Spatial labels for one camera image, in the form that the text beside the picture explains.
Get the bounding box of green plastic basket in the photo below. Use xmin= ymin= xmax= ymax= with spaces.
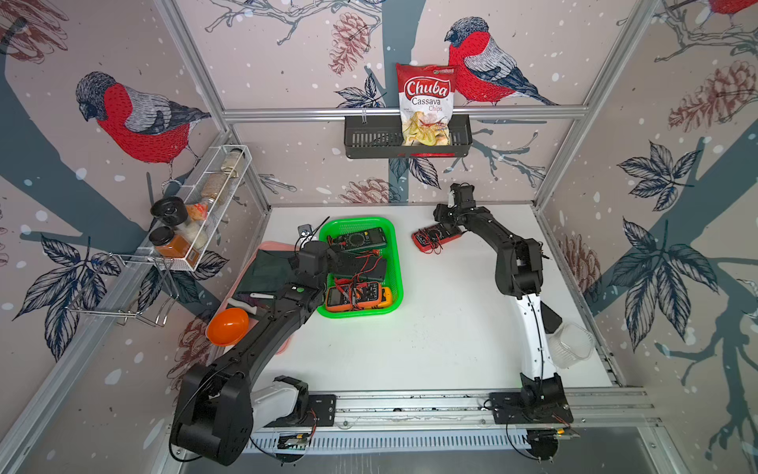
xmin=318 ymin=216 xmax=404 ymax=319

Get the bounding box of black face-down multimeter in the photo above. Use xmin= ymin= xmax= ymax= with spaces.
xmin=331 ymin=253 xmax=388 ymax=282

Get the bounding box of red multimeter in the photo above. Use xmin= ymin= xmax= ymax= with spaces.
xmin=412 ymin=223 xmax=463 ymax=255

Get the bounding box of dark green multimeter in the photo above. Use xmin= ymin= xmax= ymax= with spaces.
xmin=327 ymin=227 xmax=388 ymax=253

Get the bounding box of orange black multimeter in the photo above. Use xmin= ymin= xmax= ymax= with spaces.
xmin=325 ymin=282 xmax=383 ymax=313

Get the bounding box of yellow multimeter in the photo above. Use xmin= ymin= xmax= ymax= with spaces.
xmin=376 ymin=286 xmax=394 ymax=309

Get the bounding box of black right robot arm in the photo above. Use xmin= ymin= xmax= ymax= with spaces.
xmin=433 ymin=183 xmax=567 ymax=423

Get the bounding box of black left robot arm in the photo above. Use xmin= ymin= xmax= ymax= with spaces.
xmin=169 ymin=240 xmax=338 ymax=466

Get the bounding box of dark green cloth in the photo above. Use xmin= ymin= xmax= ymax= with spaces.
xmin=232 ymin=250 xmax=296 ymax=295

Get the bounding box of pink tray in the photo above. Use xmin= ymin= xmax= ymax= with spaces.
xmin=206 ymin=240 xmax=297 ymax=356

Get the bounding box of orange bowl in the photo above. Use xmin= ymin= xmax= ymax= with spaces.
xmin=205 ymin=307 xmax=250 ymax=347

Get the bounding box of cassava chips bag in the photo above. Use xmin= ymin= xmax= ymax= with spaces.
xmin=396 ymin=64 xmax=456 ymax=146

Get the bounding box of amber spice jar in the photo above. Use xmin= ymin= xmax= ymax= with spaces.
xmin=148 ymin=226 xmax=199 ymax=262

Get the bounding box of black lid spice jar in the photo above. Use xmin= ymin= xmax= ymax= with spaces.
xmin=150 ymin=197 xmax=190 ymax=227

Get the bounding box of black flat device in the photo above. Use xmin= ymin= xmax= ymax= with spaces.
xmin=541 ymin=301 xmax=563 ymax=335

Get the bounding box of clear plastic container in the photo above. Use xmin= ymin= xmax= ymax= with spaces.
xmin=547 ymin=321 xmax=595 ymax=369

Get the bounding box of white handled knife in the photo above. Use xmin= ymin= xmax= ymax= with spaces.
xmin=226 ymin=292 xmax=276 ymax=317

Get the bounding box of black wall basket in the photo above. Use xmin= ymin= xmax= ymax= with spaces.
xmin=343 ymin=116 xmax=473 ymax=159

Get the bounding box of white wire spice rack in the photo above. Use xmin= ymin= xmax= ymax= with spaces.
xmin=150 ymin=144 xmax=251 ymax=272

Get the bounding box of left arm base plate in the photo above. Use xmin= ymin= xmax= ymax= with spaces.
xmin=270 ymin=394 xmax=337 ymax=428

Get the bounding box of wire wall hook rack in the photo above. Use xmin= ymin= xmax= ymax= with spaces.
xmin=66 ymin=253 xmax=179 ymax=328

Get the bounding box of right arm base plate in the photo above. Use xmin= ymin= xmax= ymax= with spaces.
xmin=483 ymin=391 xmax=574 ymax=426

